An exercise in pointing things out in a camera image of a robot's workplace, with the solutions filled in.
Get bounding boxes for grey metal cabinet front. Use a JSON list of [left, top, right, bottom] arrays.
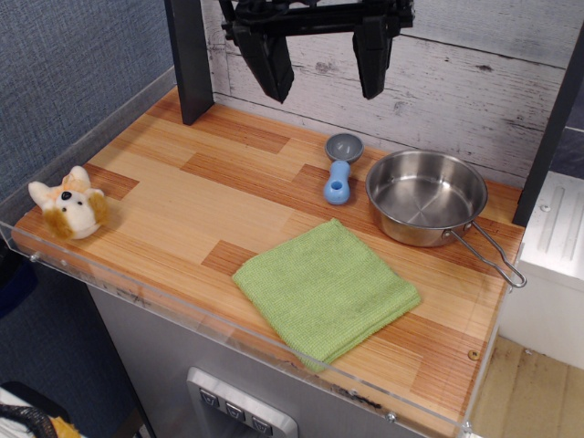
[[89, 287, 414, 437]]

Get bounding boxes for green folded cloth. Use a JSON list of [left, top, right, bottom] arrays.
[[233, 219, 421, 372]]

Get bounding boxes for white brown stuffed dog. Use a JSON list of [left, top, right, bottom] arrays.
[[27, 166, 110, 240]]

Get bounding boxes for clear acrylic edge guard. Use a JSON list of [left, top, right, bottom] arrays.
[[1, 70, 506, 436]]

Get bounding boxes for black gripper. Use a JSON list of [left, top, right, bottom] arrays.
[[219, 0, 415, 103]]

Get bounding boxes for white ridged appliance top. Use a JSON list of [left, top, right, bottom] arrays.
[[520, 172, 583, 280]]

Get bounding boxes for black vertical post left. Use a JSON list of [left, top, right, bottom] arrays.
[[164, 0, 214, 125]]

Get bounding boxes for black vertical post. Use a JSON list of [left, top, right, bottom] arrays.
[[164, 0, 214, 125], [512, 27, 583, 227]]

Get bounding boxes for black yellow object bottom left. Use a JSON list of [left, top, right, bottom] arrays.
[[1, 381, 83, 437]]

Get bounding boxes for stainless steel pan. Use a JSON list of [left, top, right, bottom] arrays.
[[365, 151, 527, 288]]

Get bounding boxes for blue grey ice cream scoop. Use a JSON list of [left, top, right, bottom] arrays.
[[323, 133, 364, 205]]

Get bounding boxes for silver dispenser panel with buttons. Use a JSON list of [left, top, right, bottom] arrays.
[[186, 367, 299, 437]]

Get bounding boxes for black vertical post right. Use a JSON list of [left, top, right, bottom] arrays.
[[512, 27, 583, 227]]

